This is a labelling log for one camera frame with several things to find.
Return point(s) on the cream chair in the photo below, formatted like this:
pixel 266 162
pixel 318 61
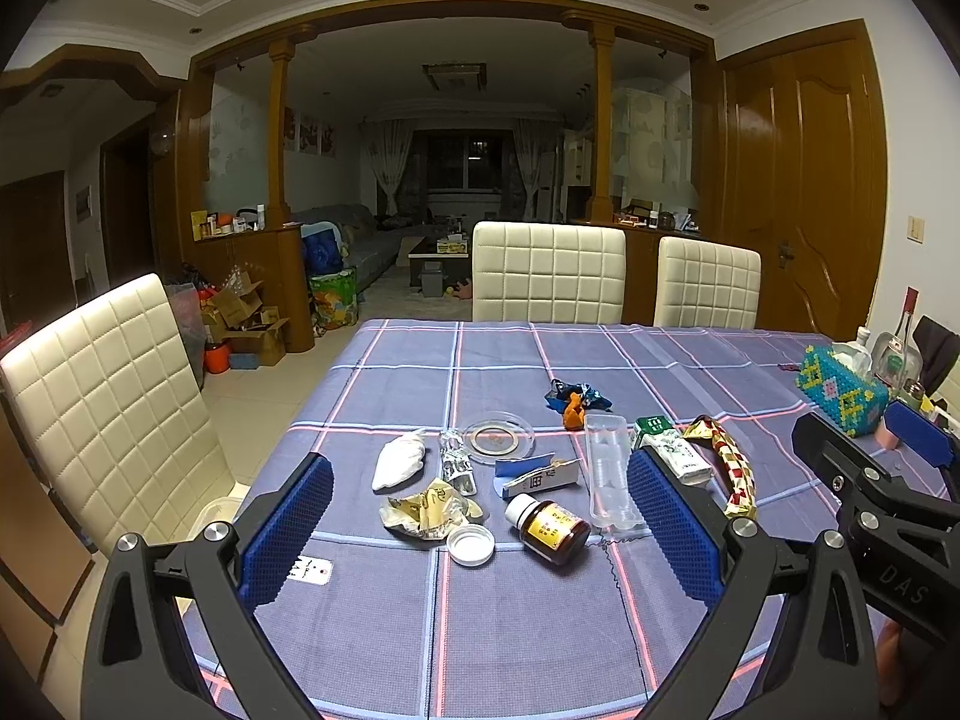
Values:
pixel 109 406
pixel 706 285
pixel 547 273

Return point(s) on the white bottle cap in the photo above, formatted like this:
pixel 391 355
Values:
pixel 470 545

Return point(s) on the cardboard boxes pile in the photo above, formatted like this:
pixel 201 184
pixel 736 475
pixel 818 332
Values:
pixel 236 316

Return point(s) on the glass liquor bottle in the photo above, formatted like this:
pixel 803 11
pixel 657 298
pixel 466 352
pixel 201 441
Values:
pixel 895 358

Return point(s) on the blue snack wrapper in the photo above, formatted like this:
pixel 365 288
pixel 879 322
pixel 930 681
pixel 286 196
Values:
pixel 561 393

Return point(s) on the cream chair far right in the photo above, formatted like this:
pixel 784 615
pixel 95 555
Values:
pixel 706 285

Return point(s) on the silver pill blister pack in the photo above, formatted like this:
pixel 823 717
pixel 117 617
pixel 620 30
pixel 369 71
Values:
pixel 456 467

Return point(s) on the white tissue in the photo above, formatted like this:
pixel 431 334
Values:
pixel 400 460

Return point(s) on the cream chair on left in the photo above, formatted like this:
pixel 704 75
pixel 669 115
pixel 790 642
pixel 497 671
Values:
pixel 109 406

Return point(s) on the gold foil wrapper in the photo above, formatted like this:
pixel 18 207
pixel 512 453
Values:
pixel 431 514

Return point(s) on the beaded green tissue box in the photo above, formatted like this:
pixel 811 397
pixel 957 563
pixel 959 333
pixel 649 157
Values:
pixel 840 389

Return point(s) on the clear round plastic lid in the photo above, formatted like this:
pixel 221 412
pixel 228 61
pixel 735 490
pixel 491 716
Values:
pixel 499 435

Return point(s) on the colourful shopping bag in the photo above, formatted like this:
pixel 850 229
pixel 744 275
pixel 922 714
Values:
pixel 334 300

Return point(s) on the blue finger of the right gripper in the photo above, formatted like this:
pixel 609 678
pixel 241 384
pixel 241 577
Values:
pixel 936 446
pixel 832 456

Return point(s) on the brown medicine bottle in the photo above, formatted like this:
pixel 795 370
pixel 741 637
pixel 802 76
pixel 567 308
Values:
pixel 551 531

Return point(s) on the orange peel piece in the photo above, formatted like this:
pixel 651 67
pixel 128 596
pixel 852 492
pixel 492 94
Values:
pixel 574 414

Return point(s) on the purple plaid tablecloth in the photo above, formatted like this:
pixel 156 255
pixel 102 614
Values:
pixel 401 631

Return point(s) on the green white packet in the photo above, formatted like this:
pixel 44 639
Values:
pixel 659 434

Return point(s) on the dark coffee table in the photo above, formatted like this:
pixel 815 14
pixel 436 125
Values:
pixel 453 257

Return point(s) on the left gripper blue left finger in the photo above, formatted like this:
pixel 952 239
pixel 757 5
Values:
pixel 139 662

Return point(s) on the grey sofa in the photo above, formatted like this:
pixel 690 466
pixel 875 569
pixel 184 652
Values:
pixel 369 249

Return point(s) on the cream chair far middle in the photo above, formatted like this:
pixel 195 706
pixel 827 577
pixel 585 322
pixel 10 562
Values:
pixel 547 273

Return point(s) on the orange bucket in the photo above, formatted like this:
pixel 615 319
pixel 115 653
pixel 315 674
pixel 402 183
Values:
pixel 216 358

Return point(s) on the pink cup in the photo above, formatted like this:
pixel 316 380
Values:
pixel 885 437

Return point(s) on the red gold checkered wrapper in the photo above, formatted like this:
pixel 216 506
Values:
pixel 742 499

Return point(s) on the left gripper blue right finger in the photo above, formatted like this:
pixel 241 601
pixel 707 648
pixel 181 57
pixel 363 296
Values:
pixel 820 662

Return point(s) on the grey plastic trash bag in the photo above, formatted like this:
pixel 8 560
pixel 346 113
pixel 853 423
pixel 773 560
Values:
pixel 185 305

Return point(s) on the white tablecloth label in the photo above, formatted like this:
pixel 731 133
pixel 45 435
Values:
pixel 313 570

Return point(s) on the torn blue white carton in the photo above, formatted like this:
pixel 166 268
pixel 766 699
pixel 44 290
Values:
pixel 534 474

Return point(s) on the wooden door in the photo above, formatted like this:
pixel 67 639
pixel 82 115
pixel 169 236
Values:
pixel 804 161

